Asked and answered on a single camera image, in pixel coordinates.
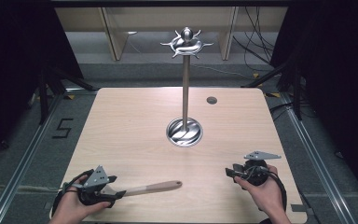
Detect person's right hand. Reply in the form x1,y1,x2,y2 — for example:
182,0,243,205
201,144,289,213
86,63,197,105
233,163,289,218

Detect light wooden shelf frame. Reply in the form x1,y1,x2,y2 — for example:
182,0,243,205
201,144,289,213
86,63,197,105
54,7,289,62

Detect aluminium floor rail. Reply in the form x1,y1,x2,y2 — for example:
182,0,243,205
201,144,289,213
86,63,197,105
0,91,65,224
280,92,358,224

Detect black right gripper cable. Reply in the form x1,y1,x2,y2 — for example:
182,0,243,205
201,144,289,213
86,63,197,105
247,165,289,213

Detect metal utensil hook stand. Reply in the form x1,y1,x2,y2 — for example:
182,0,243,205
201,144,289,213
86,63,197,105
159,26,214,148

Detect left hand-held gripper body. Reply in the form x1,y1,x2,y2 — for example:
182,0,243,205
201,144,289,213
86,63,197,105
76,164,112,206

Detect black floor cables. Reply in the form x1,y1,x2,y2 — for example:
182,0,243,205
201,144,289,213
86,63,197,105
232,7,282,73

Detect dark curtain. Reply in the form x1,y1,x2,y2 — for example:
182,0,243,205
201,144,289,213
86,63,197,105
0,0,85,172
268,0,358,200

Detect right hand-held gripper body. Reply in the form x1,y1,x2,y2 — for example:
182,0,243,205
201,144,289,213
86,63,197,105
239,150,282,187

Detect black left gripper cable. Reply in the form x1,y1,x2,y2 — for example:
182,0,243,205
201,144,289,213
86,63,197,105
51,169,95,217

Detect person's left hand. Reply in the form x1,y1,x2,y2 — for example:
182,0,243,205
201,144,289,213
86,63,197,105
53,175,112,224

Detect wooden spatula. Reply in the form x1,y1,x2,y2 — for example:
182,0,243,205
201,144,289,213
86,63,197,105
102,179,184,199

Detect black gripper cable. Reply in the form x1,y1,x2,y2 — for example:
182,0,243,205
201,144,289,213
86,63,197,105
51,169,95,217
247,165,289,213

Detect black tripod stand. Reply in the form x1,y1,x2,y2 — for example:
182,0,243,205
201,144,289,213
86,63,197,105
241,52,307,121
35,63,98,126

